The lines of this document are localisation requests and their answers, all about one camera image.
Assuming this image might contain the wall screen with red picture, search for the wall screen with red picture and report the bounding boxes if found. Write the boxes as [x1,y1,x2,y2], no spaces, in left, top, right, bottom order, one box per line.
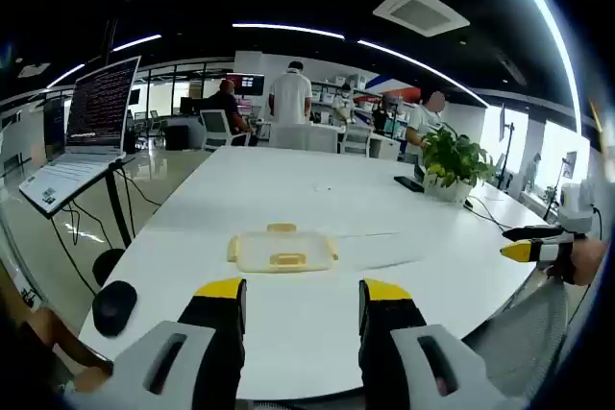
[225,72,266,97]

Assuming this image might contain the grey office chair back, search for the grey office chair back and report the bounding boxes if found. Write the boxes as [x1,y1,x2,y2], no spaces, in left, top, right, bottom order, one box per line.
[267,123,340,155]

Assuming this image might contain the black computer mouse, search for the black computer mouse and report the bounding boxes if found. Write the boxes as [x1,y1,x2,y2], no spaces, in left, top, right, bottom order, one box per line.
[91,279,138,338]

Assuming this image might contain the green plant in white pot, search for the green plant in white pot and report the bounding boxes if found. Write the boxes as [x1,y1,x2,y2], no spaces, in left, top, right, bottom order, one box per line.
[420,122,497,205]

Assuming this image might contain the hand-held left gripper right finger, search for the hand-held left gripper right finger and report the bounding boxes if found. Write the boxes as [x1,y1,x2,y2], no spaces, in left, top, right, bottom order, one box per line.
[357,277,516,410]

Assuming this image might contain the silver open laptop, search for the silver open laptop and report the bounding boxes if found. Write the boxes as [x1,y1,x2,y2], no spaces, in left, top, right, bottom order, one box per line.
[18,55,142,217]

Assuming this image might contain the white ceiling air conditioner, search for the white ceiling air conditioner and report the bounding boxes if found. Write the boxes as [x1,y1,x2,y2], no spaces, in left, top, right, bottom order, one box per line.
[373,0,471,38]

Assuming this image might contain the grey mesh office chair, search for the grey mesh office chair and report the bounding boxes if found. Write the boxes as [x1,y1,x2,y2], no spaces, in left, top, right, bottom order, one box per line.
[460,278,580,399]

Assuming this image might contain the white office chair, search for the white office chair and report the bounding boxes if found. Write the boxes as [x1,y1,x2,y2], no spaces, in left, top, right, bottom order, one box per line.
[338,125,374,157]
[199,109,251,152]

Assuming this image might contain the black cables under laptop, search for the black cables under laptop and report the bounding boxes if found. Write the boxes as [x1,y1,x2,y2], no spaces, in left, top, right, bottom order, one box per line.
[49,167,162,297]

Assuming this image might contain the dark monitor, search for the dark monitor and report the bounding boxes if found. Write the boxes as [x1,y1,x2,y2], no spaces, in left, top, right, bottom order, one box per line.
[42,95,67,162]

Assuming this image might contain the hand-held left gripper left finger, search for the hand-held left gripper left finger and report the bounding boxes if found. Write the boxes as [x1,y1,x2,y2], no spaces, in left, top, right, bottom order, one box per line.
[65,277,249,410]

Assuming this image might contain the black laptop stand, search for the black laptop stand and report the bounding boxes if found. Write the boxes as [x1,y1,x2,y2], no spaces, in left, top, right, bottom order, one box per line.
[91,155,135,287]

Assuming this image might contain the black cable on table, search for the black cable on table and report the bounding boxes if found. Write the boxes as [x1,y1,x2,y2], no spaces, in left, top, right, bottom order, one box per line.
[463,196,514,232]

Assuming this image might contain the monitor on black stand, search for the monitor on black stand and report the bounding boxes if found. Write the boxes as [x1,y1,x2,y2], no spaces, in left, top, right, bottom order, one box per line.
[496,102,516,190]

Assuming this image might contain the black phone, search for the black phone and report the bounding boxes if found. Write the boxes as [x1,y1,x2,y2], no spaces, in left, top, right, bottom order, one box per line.
[393,175,427,193]

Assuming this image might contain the clear container with yellow buckles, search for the clear container with yellow buckles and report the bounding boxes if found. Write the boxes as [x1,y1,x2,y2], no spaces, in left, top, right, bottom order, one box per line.
[226,222,339,274]

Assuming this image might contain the linear ceiling light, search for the linear ceiling light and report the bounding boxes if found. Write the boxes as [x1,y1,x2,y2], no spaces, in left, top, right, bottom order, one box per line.
[494,0,585,138]
[232,22,346,41]
[357,38,490,108]

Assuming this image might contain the person's right hand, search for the person's right hand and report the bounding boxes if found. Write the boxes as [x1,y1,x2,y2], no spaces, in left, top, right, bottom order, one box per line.
[574,238,607,287]

